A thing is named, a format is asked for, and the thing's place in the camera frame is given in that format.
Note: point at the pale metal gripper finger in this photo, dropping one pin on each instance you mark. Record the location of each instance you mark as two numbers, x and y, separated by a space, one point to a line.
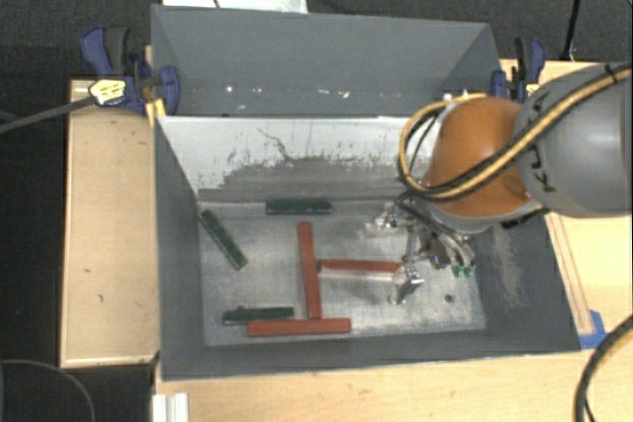
408 284
390 223

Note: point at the dark green flat block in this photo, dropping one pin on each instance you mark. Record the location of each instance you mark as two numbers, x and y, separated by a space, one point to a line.
257 314
298 206
222 239

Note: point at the pale wood board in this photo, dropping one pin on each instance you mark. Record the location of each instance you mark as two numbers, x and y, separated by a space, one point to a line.
109 222

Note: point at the grey metal bin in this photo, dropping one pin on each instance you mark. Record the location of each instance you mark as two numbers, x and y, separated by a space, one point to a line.
297 64

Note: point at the red-brown flat block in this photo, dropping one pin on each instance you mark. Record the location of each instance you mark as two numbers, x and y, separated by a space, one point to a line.
299 327
358 266
309 272

